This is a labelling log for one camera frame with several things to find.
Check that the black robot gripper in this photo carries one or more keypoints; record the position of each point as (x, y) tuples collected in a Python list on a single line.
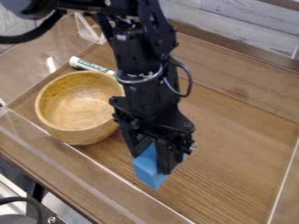
[(150, 118)]

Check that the blue rectangular block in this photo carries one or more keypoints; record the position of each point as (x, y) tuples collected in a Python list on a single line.
[(146, 168)]

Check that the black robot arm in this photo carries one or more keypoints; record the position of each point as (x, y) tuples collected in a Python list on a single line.
[(143, 39)]

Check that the brown wooden bowl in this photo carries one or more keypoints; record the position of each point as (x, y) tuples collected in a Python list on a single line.
[(73, 107)]

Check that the white green marker pen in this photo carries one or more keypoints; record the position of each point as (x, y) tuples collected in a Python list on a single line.
[(83, 65)]

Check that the black metal table frame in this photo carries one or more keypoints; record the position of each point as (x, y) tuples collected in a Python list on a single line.
[(37, 214)]

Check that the clear acrylic corner bracket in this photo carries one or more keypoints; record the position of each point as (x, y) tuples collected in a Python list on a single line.
[(89, 31)]

